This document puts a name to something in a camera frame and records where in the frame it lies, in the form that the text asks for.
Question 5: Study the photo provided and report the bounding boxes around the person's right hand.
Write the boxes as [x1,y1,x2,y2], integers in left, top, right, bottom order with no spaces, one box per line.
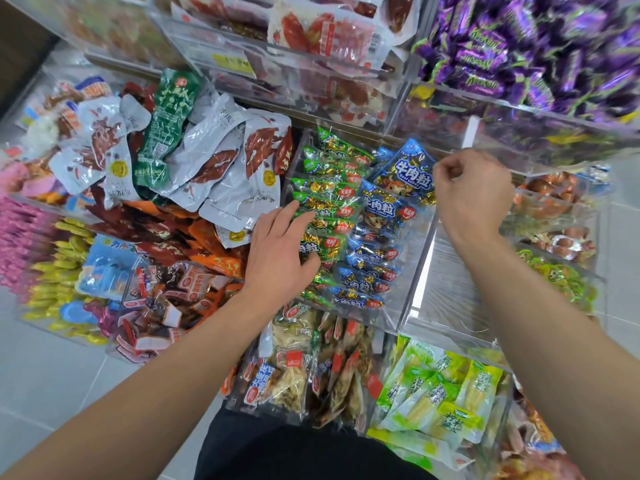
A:
[432,149,516,251]

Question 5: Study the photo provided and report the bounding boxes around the person's left hand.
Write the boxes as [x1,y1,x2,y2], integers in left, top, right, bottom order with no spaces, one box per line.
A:
[243,201,323,316]

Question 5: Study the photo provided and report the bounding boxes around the row of blue beef packets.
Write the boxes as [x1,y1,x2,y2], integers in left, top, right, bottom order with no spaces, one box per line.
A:
[340,139,436,311]

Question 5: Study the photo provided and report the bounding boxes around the row of green beef packets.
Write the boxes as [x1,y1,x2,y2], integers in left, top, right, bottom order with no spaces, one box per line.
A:
[290,125,376,311]

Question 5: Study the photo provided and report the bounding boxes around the clear acrylic snack shelves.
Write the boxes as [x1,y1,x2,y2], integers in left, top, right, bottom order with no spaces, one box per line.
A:
[0,0,640,480]

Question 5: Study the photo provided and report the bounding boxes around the person's left forearm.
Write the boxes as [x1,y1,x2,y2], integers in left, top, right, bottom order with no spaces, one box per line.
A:
[0,295,271,480]

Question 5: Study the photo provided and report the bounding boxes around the person's right forearm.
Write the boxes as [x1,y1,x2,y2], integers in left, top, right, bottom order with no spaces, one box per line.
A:
[455,233,640,480]

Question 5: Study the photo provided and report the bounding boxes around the person's black clothing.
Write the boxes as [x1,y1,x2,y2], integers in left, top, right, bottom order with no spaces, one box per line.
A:
[195,407,436,480]

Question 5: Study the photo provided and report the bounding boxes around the pile of orange brown packets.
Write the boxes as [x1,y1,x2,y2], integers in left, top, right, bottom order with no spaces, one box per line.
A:
[510,167,611,266]

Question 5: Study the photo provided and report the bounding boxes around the pile of dark orange packets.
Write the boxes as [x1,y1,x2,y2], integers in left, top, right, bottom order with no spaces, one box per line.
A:
[90,195,251,276]

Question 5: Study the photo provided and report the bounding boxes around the pile of beige packets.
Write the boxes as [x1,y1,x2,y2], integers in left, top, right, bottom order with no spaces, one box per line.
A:
[235,305,386,431]

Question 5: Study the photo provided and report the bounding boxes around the pile of red brown packets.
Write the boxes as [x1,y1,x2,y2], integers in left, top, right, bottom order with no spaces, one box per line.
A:
[105,259,241,361]

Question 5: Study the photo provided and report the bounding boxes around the pile of green egg packets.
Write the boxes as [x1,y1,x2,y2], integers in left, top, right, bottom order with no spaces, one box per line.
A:
[515,245,601,311]

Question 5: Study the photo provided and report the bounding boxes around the pile of white meat packets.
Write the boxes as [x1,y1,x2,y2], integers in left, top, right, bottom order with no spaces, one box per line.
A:
[50,89,296,246]

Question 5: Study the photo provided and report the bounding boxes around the pile of purple candies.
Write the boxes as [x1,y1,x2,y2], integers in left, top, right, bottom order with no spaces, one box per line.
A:
[415,0,640,126]

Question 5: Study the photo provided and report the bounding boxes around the blue toy candy packet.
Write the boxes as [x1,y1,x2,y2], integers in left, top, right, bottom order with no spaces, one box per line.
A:
[75,235,141,301]

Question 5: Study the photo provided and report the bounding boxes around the green vacuum packet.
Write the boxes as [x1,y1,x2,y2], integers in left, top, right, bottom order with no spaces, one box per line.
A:
[135,67,201,191]

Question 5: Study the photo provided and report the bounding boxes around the pile of lime green packets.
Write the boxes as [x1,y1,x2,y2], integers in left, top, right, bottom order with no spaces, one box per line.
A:
[368,337,506,466]

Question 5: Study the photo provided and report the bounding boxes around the pile of red sausage packets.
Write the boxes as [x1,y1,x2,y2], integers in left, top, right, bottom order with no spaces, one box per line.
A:
[170,0,426,126]

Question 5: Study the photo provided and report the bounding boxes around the pile of yellow candies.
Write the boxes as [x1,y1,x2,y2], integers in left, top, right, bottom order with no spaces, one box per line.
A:
[25,219,106,346]

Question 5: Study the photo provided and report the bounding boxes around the pile of pink-label meat packets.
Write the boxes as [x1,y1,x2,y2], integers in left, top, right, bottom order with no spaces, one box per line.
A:
[495,395,591,480]

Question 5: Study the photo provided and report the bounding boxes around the pile of pink candy sticks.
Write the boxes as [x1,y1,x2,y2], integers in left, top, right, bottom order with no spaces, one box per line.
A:
[0,195,56,291]

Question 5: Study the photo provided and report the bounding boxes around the pile of assorted small packets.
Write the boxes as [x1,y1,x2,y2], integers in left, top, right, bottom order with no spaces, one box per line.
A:
[0,75,116,206]

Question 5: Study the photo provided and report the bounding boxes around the pile of yellow packets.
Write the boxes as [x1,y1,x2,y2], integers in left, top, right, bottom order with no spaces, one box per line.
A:
[40,0,186,66]

